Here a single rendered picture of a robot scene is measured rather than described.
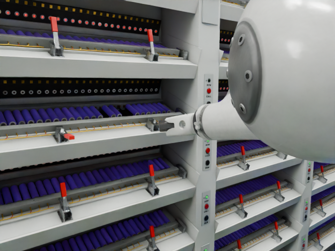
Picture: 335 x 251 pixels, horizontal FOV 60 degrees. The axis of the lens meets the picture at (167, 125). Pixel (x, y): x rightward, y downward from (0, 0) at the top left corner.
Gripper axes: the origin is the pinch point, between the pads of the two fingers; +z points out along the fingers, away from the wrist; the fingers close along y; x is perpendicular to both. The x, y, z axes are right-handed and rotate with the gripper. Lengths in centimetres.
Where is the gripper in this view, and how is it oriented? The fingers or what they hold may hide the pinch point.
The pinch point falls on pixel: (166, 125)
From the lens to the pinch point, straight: 80.3
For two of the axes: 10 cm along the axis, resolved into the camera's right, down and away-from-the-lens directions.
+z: -5.9, 0.5, 8.0
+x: -1.0, -9.9, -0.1
